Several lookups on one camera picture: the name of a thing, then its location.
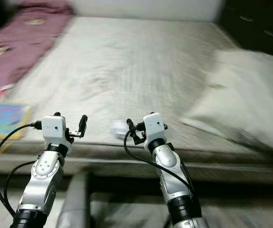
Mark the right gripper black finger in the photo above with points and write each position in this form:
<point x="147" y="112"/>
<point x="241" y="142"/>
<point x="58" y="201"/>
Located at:
<point x="130" y="125"/>

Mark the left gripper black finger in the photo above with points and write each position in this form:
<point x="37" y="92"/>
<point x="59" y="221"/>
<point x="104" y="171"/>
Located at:
<point x="83" y="123"/>
<point x="56" y="114"/>

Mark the white paper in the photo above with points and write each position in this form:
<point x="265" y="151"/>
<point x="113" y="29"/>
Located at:
<point x="119" y="128"/>

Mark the blue yellow children's book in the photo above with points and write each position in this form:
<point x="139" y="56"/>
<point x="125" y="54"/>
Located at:
<point x="5" y="118"/>

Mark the white pillow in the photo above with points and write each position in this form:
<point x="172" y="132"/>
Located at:
<point x="245" y="99"/>

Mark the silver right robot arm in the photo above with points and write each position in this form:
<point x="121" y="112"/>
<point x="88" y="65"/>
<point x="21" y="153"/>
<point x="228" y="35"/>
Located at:
<point x="174" y="175"/>

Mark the white quilted mattress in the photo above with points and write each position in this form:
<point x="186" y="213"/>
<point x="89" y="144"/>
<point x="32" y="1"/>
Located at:
<point x="131" y="71"/>

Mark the grey left robot leg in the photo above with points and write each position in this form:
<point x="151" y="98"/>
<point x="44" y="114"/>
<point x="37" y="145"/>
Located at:
<point x="77" y="199"/>

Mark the mauve cartoon print blanket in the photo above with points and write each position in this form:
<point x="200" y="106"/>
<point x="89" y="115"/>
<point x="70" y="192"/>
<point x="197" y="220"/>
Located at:
<point x="13" y="42"/>

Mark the dark tufted headboard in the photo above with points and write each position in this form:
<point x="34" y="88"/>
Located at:
<point x="255" y="23"/>

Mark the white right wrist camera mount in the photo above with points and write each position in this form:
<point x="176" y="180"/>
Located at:
<point x="154" y="127"/>

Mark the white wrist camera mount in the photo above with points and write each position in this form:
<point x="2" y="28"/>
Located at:
<point x="54" y="133"/>
<point x="154" y="127"/>

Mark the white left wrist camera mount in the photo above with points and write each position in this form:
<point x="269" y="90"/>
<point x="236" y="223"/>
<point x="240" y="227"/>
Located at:
<point x="54" y="133"/>

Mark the dark bed frame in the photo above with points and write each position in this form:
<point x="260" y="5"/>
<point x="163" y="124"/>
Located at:
<point x="131" y="186"/>

